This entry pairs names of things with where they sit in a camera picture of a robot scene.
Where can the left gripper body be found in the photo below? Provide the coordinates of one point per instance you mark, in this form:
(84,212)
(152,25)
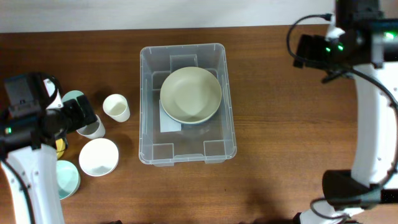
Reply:
(71,117)

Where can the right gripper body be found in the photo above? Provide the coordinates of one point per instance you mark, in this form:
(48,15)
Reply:
(320,54)

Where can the green cup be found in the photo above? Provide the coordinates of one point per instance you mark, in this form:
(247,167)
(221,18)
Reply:
(74,94)

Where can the grey cup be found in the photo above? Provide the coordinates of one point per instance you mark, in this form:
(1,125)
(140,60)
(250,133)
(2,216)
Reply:
(94,130)

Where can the cream cup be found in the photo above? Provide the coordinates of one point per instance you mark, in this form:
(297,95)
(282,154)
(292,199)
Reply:
(117,108)

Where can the clear plastic storage container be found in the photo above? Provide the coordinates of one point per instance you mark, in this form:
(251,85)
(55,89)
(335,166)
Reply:
(211,142)

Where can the beige bowl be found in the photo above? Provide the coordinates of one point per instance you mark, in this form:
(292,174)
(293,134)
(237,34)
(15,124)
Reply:
(191,89)

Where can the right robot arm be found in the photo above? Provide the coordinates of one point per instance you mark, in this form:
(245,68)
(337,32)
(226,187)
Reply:
(372,180)

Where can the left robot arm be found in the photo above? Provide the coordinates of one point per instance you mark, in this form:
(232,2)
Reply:
(29,160)

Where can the yellow bowl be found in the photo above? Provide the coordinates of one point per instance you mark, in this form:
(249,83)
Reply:
(61,147)

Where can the white small bowl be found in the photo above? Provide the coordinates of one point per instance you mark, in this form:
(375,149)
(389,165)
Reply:
(99,157)

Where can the light green small bowl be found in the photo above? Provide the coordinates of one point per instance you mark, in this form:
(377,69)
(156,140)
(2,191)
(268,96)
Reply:
(68,179)

